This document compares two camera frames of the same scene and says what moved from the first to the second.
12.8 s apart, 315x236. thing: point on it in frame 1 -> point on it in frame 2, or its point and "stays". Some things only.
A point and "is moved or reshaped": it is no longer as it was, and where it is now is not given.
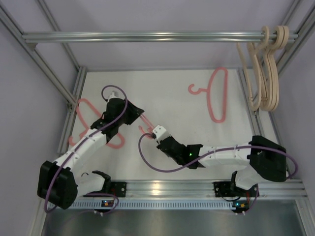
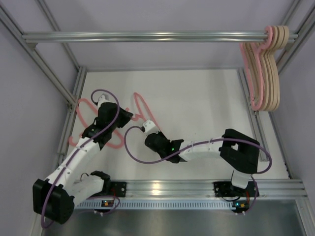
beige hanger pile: [259, 64] -> [253, 57]
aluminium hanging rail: [150, 36] stays
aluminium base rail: [287, 190] stays
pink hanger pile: [149, 126] is moved or reshaped
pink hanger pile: [208, 90] -> [135, 118]
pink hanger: [73, 142] stays
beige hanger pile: [265, 34] -> [284, 39]
